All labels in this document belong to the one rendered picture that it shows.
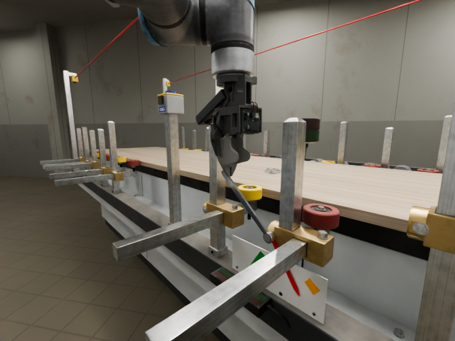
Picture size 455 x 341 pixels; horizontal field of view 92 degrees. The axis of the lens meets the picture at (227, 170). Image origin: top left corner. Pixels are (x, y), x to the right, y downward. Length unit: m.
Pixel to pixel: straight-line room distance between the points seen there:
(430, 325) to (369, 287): 0.28
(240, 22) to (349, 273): 0.68
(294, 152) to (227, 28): 0.27
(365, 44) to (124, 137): 4.92
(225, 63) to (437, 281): 0.48
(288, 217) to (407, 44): 4.70
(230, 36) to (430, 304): 0.54
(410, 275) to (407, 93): 4.38
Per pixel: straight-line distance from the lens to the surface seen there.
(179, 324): 0.31
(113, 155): 1.54
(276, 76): 4.48
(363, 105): 4.66
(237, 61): 0.47
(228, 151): 0.47
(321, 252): 0.49
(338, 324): 0.58
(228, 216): 0.62
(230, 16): 0.49
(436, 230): 0.42
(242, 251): 0.63
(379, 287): 0.74
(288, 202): 0.49
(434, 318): 0.49
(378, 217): 0.61
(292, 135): 0.47
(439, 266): 0.45
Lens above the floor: 1.08
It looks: 10 degrees down
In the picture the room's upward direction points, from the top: straight up
